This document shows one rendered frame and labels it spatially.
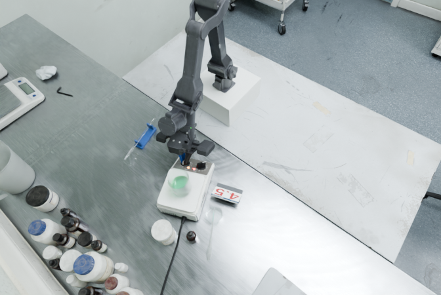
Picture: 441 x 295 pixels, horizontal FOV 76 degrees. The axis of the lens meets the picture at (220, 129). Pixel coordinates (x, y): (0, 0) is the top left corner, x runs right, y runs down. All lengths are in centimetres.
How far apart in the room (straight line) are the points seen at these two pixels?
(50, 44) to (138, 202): 98
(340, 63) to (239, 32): 98
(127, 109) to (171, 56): 34
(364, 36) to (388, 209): 223
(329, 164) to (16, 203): 107
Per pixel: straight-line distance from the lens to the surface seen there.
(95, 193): 107
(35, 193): 109
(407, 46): 314
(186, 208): 87
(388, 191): 109
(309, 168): 103
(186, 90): 81
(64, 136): 125
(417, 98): 273
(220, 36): 86
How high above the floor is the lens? 181
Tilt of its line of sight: 57 degrees down
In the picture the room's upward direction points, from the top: 5 degrees counter-clockwise
